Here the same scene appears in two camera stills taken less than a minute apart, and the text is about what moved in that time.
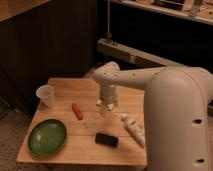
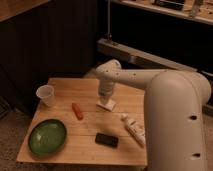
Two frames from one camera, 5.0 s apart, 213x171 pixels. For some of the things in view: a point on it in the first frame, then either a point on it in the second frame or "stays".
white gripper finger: (102, 108) → (102, 100)
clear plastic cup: (47, 94) stays
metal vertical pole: (108, 35) stays
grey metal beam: (119, 49) stays
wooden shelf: (199, 10) stays
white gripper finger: (110, 106) → (109, 100)
